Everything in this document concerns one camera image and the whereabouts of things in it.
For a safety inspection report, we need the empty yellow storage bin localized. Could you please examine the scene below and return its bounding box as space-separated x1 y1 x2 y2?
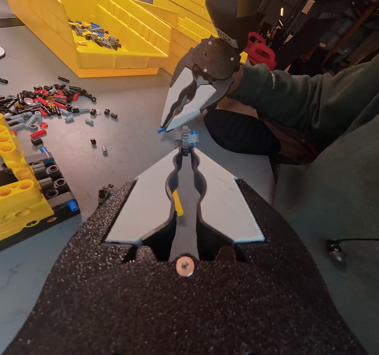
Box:
130 0 249 76

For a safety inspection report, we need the heap of mixed lego parts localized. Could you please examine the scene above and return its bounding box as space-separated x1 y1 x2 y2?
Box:
68 18 122 51

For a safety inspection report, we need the large yellow black lego model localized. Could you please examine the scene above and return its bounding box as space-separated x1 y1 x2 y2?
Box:
0 114 81 252

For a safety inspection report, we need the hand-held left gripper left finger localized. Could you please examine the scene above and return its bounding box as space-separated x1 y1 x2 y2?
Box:
105 148 182 244

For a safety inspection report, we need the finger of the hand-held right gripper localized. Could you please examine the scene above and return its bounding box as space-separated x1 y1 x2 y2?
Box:
160 66 196 128
165 83 218 133

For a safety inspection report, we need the yellow grey lego claw assembly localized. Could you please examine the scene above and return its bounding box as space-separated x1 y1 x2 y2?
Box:
98 184 114 205

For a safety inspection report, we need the grey lego gear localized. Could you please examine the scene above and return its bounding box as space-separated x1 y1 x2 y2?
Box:
175 125 199 157

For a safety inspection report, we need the pile of small lego pieces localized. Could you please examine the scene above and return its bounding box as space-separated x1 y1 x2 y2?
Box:
0 83 102 147

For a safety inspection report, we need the black drawstring cord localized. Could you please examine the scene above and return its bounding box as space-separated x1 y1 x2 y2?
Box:
326 237 379 262

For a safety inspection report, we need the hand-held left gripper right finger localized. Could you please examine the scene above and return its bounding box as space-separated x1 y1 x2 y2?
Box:
192 147 265 244

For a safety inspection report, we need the yellow bin with small parts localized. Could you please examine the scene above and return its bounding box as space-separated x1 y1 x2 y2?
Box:
0 0 172 78

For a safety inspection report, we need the yellow lego beam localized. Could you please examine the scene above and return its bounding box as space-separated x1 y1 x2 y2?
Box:
173 190 184 217

